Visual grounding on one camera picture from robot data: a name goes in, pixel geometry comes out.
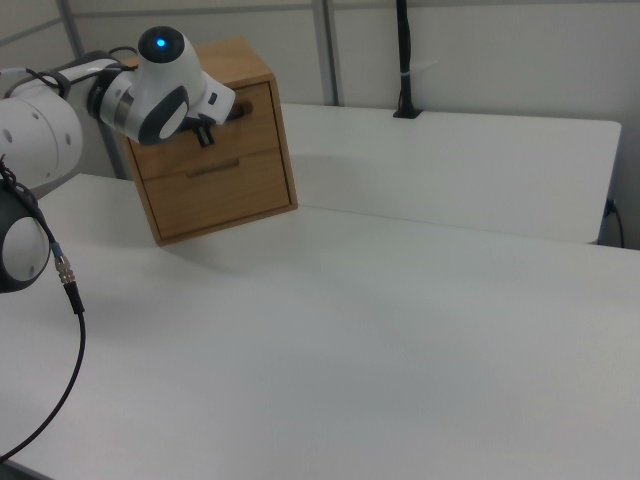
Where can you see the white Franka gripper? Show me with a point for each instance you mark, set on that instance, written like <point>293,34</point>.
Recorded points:
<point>214,97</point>

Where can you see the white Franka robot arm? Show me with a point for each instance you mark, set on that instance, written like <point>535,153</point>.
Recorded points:
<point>45,135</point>

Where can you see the wooden drawer with slot grip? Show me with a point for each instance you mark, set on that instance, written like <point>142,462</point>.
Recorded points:
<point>220,195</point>

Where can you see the wooden two-drawer cabinet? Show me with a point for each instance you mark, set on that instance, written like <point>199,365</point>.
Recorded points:
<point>235,65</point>

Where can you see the black pole with clamp base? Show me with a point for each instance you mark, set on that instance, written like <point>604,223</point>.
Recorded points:
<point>406,55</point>

